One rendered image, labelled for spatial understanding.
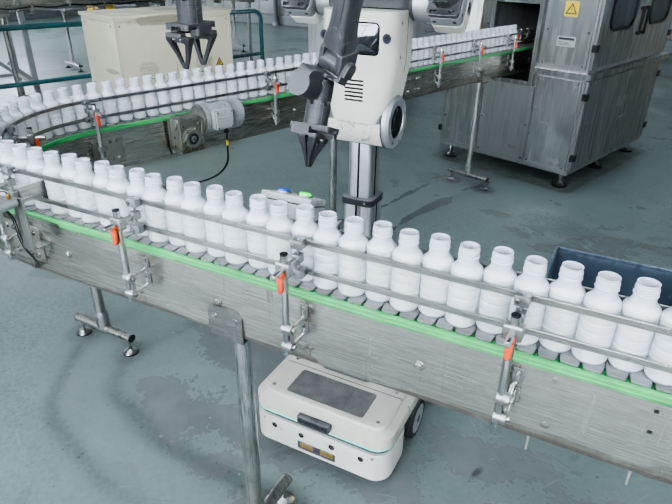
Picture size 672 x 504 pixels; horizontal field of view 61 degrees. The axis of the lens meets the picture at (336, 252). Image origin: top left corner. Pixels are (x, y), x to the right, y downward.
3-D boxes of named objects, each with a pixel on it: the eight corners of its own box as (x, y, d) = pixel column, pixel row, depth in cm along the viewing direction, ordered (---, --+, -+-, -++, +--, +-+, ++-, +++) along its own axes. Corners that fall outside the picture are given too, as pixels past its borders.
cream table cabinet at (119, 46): (204, 127, 597) (192, 4, 542) (240, 140, 558) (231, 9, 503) (102, 149, 528) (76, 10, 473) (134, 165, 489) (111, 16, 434)
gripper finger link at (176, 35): (168, 69, 133) (163, 25, 128) (188, 64, 138) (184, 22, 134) (191, 72, 130) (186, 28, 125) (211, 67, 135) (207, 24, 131)
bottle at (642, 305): (632, 352, 103) (657, 273, 96) (650, 374, 98) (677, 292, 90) (600, 353, 103) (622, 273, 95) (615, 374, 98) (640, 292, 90)
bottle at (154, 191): (179, 236, 143) (171, 174, 135) (161, 245, 139) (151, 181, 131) (162, 231, 146) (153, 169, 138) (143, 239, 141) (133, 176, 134)
